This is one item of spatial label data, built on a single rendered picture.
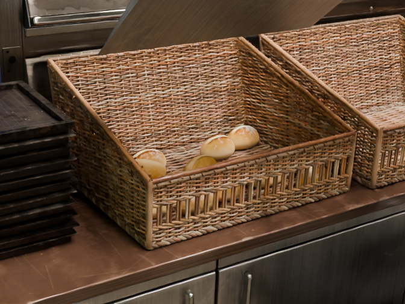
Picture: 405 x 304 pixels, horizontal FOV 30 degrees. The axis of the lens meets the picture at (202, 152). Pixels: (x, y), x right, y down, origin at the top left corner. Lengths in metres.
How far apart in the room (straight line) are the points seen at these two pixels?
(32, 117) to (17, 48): 0.33
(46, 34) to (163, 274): 0.65
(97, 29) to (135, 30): 0.39
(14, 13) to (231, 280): 0.76
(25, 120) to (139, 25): 0.28
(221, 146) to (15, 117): 0.59
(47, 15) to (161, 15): 0.40
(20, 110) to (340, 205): 0.74
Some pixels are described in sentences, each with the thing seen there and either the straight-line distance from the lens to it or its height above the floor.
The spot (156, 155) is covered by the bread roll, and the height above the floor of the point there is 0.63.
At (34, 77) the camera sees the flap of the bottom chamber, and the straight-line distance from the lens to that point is 1.83.
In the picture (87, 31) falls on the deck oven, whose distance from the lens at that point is 1.84.
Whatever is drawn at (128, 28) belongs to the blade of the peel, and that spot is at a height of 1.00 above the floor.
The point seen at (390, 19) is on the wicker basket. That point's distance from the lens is 2.41.
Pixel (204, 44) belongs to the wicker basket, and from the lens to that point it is 1.99.
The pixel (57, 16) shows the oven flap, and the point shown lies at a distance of 1.75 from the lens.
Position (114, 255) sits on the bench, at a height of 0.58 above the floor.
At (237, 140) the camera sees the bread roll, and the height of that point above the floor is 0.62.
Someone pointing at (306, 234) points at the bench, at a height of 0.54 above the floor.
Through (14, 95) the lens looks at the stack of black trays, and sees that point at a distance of 1.62.
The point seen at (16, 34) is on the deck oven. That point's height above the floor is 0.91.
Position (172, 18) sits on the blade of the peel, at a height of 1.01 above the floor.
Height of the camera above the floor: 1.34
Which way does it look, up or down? 23 degrees down
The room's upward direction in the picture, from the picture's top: 3 degrees clockwise
